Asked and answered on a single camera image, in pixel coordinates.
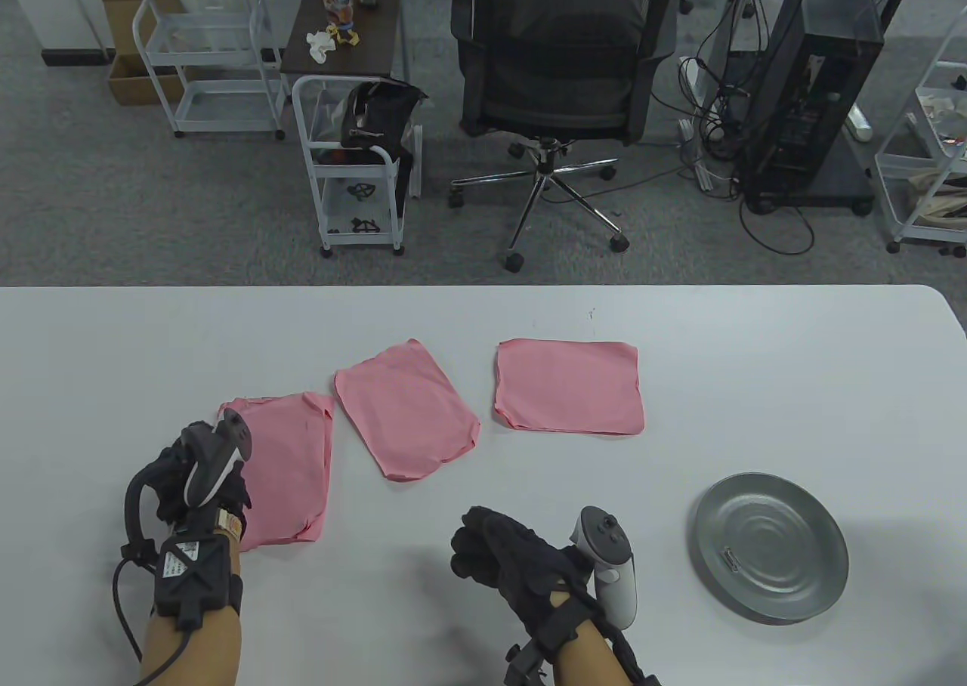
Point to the person's right hand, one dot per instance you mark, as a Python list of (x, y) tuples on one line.
[(521, 565)]

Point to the person's left hand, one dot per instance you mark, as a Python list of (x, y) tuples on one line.
[(170, 489)]

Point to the grey and white hand controller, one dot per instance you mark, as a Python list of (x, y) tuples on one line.
[(215, 463), (604, 535)]

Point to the silver paper clip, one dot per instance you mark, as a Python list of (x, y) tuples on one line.
[(731, 557)]

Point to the round grey metal plate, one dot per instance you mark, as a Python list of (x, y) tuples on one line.
[(793, 527)]

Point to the person's right forearm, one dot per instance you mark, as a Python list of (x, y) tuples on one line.
[(582, 656)]

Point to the person's left forearm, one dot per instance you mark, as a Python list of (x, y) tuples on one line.
[(193, 656)]

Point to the white rolling cart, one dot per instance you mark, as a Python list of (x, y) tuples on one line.
[(933, 233), (355, 240), (204, 57)]

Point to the white power strip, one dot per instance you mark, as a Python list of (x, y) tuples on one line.
[(706, 178)]

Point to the black bag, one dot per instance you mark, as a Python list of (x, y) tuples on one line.
[(381, 112)]

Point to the white crumpled tissue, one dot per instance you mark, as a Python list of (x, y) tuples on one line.
[(320, 45)]

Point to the brown cardboard box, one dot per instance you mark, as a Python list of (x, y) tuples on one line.
[(121, 6)]

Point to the black mesh office chair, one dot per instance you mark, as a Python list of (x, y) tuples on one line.
[(559, 74)]

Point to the black rolling platform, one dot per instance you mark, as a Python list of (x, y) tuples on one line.
[(838, 183)]

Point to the dark brown side table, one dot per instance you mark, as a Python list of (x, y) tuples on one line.
[(378, 36)]

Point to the beige cloth bag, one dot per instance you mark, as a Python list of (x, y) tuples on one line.
[(940, 202)]

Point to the white desk foot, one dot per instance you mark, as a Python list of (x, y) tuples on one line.
[(860, 125)]

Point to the black computer tower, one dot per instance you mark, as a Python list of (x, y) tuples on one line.
[(823, 97)]

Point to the mixed small items pile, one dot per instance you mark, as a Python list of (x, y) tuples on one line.
[(940, 115)]

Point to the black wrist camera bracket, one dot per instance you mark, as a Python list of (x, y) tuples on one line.
[(529, 659)]

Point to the small black bracket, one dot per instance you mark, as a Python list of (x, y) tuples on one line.
[(365, 225), (361, 191)]

